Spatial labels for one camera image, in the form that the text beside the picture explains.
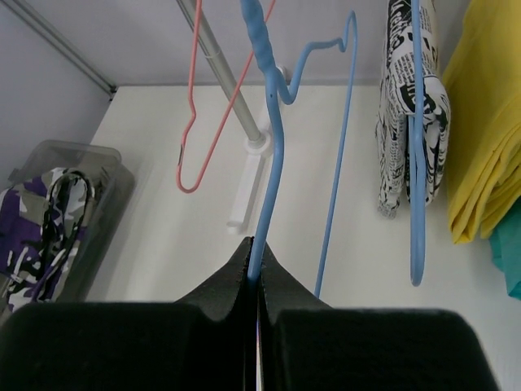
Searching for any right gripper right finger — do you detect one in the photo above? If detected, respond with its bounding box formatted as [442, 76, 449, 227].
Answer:
[258, 248, 499, 390]

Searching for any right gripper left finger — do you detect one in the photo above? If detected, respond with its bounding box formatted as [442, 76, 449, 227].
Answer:
[1, 237, 256, 390]

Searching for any purple patterned garment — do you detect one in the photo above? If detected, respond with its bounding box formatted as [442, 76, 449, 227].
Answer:
[1, 167, 97, 314]

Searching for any blue hanger with patterned garment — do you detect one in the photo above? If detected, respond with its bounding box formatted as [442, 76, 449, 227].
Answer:
[240, 1, 358, 295]

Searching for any pink wire hanger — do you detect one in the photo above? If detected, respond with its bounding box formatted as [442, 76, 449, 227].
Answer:
[176, 0, 278, 194]

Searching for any blue hanger with newsprint garment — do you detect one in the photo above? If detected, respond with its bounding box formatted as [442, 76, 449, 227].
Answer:
[408, 0, 427, 287]

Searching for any grey plastic bin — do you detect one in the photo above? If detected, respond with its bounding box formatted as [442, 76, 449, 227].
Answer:
[1, 140, 135, 320]

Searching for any teal garment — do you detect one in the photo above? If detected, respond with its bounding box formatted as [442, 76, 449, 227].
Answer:
[489, 208, 520, 300]

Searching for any white metal clothes rack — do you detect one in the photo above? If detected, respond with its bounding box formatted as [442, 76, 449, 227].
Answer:
[176, 1, 273, 235]

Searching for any black white patterned garment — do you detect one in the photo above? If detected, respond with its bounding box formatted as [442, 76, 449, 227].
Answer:
[375, 0, 451, 219]

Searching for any yellow garment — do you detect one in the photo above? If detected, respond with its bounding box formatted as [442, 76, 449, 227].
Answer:
[443, 1, 520, 244]

